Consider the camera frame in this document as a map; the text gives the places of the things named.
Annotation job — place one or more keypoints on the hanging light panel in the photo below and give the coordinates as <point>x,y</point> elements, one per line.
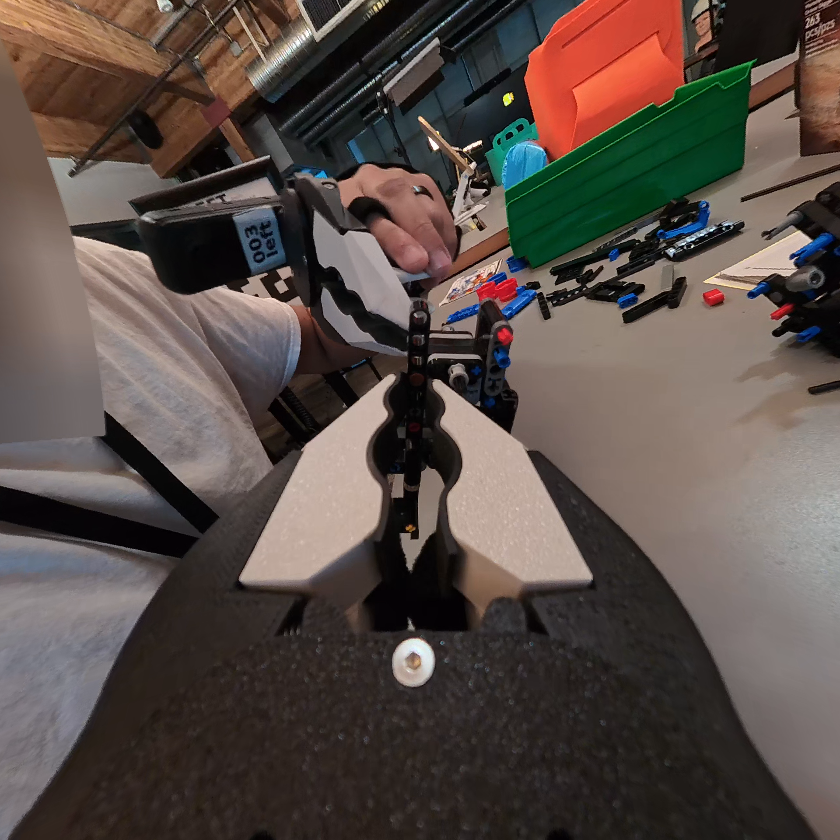
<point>413,75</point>

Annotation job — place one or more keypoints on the short black lego axle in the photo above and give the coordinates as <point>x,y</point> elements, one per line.
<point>825,387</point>

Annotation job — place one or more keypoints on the black blue lego truck model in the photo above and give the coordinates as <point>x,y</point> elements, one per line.
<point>459,367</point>

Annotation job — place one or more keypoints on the open lego instruction manual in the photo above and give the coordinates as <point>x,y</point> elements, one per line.
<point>748,269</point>

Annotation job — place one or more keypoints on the person's left forearm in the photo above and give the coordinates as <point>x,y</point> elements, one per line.
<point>321,354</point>

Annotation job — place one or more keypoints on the silver ventilation duct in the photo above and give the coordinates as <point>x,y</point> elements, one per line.
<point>282,52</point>

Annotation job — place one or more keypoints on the grey black lego subassembly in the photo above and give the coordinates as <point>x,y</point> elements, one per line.
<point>807,315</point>

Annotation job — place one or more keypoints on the orange plastic container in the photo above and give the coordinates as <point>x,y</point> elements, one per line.
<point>590,52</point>

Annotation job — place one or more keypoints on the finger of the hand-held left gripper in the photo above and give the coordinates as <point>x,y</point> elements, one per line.
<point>377,341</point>
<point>358,259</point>

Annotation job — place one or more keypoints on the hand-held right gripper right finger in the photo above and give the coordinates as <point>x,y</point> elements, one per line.
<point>518,518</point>

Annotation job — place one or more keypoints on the light blue crumpled bag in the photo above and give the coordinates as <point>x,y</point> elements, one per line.
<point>525,164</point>

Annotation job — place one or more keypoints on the long black lego axle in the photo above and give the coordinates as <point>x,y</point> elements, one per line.
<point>787,184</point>

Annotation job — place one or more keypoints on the person's left hand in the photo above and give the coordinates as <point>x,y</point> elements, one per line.
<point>413,216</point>

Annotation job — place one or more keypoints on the colourful leaflet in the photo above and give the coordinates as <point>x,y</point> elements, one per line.
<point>469,282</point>

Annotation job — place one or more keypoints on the pile of loose lego pieces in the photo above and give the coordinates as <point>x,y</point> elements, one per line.
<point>604,289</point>

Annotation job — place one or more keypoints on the lego set box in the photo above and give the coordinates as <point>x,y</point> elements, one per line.
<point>820,98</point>

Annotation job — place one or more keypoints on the blue curved lego piece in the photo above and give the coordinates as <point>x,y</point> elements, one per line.
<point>669,233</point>

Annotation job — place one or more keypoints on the small red lego piece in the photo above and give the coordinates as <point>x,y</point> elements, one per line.
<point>713,297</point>

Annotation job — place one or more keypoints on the teal plastic basket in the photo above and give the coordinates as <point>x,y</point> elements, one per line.
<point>508,134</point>

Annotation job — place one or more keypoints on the green plastic bin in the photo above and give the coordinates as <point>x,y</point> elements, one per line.
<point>623,190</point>

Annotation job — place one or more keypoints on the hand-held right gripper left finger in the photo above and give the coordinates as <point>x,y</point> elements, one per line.
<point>315,518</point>

